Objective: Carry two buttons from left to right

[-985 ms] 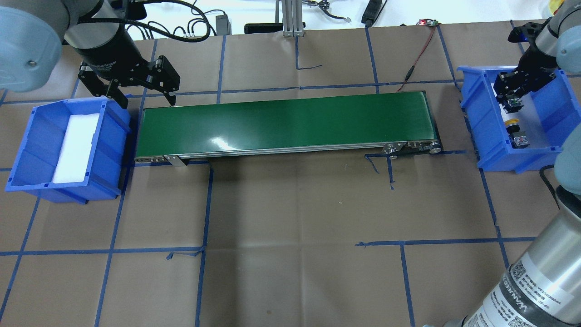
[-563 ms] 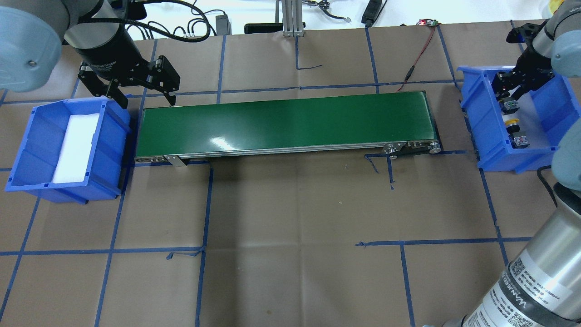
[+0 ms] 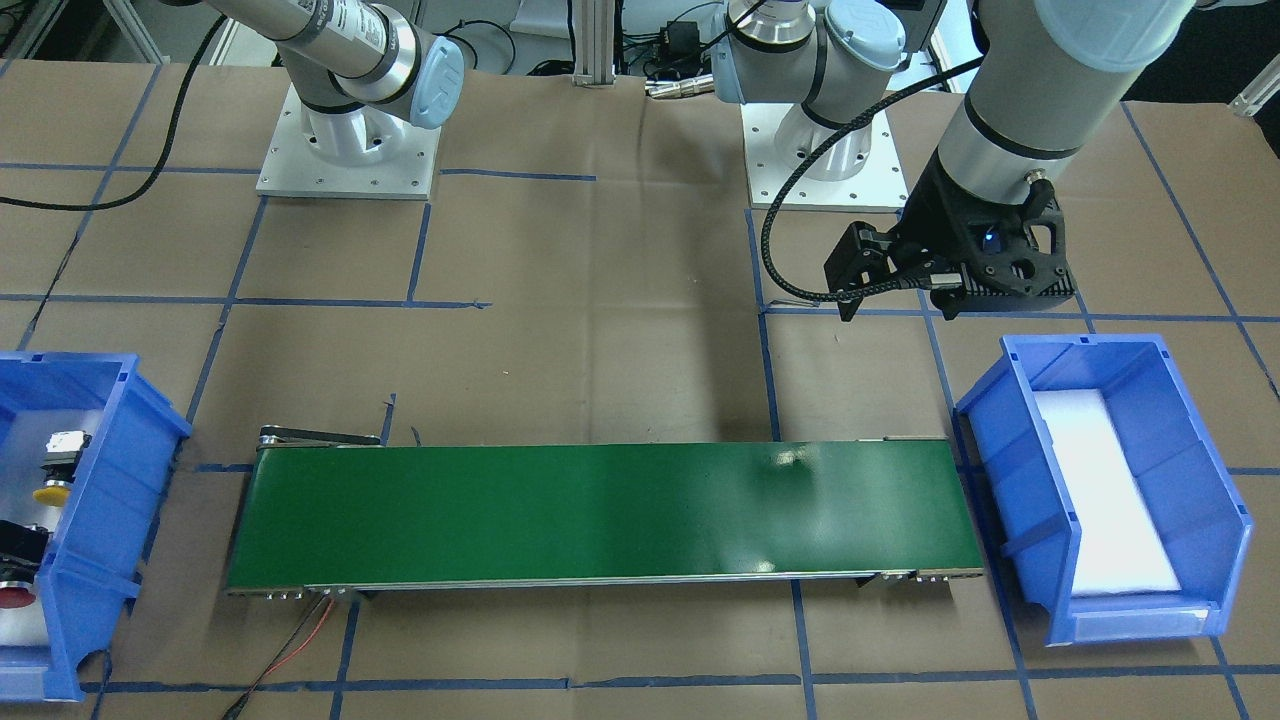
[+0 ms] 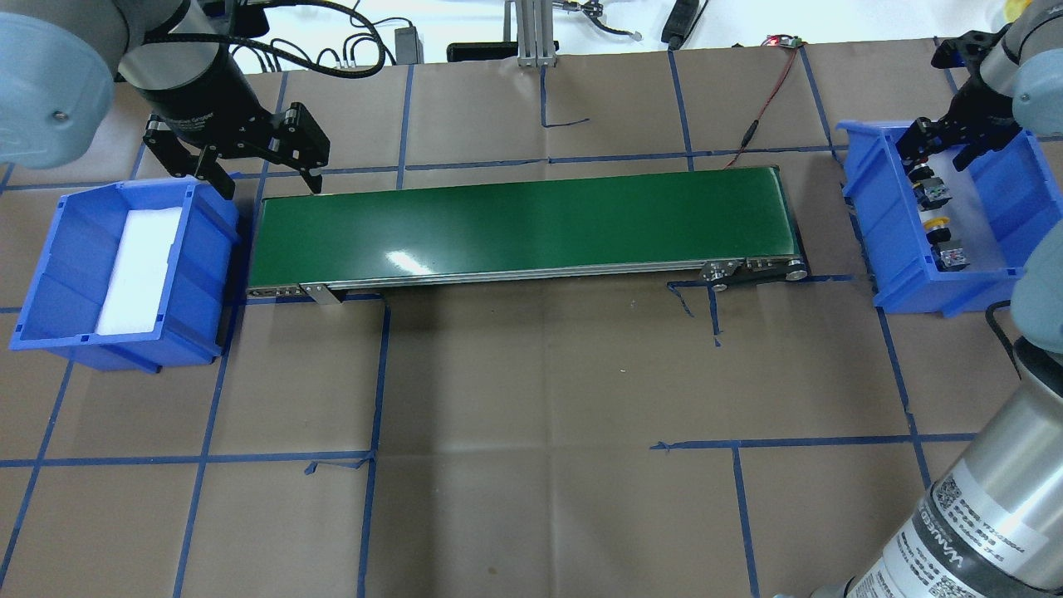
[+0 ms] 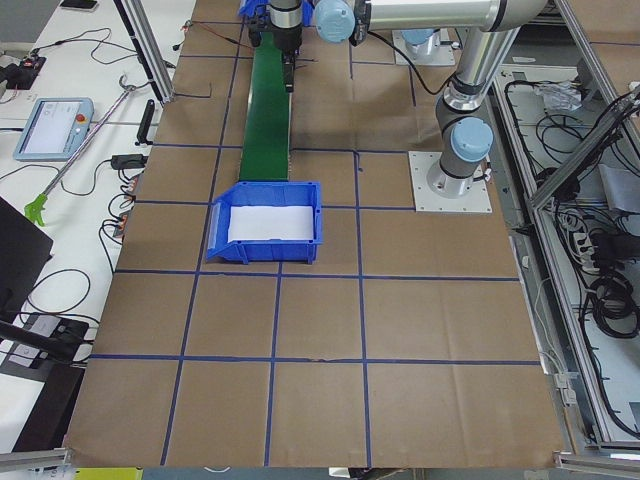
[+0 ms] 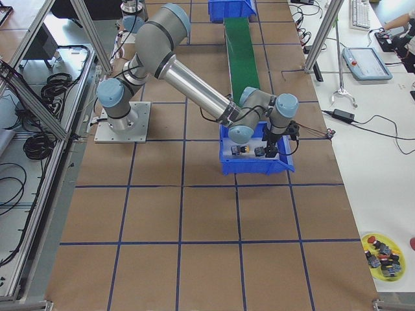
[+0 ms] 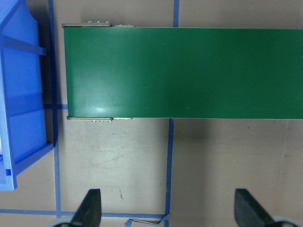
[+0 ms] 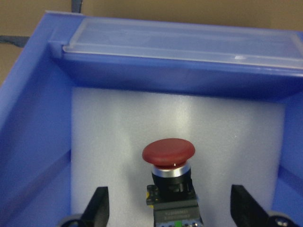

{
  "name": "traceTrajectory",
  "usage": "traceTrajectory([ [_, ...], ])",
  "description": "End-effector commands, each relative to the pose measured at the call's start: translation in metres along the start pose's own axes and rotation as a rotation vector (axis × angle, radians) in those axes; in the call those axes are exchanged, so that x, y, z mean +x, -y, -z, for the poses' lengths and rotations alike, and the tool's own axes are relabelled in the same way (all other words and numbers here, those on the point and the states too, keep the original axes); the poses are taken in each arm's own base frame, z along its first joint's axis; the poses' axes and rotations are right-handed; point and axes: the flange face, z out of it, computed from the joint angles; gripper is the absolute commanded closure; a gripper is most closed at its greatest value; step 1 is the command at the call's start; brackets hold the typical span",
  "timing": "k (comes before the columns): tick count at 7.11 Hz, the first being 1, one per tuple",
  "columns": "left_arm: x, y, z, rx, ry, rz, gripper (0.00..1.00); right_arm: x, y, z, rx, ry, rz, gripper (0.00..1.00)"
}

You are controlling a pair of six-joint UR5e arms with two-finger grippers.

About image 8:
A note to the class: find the red push button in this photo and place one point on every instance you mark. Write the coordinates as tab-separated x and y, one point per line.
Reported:
172	195

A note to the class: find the white foam pad right bin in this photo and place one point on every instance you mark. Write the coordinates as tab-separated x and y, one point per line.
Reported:
236	142

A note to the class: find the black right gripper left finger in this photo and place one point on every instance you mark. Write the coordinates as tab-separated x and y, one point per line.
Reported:
96	213

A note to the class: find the blue bin right side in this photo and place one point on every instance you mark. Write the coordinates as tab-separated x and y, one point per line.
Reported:
68	51

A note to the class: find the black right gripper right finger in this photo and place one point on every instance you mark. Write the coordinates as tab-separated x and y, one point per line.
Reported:
245	210

